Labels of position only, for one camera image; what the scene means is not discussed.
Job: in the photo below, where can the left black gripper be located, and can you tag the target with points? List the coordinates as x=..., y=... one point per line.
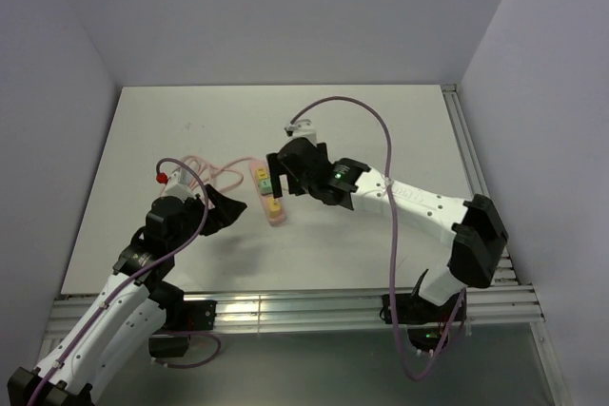
x=225, y=210

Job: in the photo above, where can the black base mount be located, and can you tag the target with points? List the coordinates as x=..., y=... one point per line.
x=429, y=325
x=174, y=338

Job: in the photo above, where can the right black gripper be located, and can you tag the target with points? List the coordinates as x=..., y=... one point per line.
x=275, y=168

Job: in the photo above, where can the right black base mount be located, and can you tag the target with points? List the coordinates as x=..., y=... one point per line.
x=429, y=325

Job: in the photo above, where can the yellow plug adapter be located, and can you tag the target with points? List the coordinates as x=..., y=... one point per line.
x=274, y=208

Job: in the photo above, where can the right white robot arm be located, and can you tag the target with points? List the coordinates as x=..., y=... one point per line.
x=471, y=229

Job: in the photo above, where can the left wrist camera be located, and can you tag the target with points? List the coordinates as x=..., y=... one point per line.
x=178, y=184

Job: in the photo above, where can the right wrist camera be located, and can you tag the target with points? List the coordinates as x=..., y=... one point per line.
x=302, y=128

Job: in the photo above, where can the green plug adapter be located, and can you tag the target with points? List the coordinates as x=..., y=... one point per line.
x=265, y=187

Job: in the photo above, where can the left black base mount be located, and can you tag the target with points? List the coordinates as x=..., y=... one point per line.
x=174, y=338

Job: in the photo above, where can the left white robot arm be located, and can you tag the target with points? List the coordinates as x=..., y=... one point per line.
x=134, y=304

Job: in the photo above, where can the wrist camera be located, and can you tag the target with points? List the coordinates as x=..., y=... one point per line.
x=302, y=128
x=178, y=184

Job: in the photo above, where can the aluminium side rail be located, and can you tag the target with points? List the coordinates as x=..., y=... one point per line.
x=505, y=274

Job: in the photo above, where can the yellow plug with cable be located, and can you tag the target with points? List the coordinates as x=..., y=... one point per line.
x=261, y=173

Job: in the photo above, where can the pink power strip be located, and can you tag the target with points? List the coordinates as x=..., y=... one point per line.
x=251, y=166

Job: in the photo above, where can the aluminium front rail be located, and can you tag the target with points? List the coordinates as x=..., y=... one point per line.
x=319, y=311

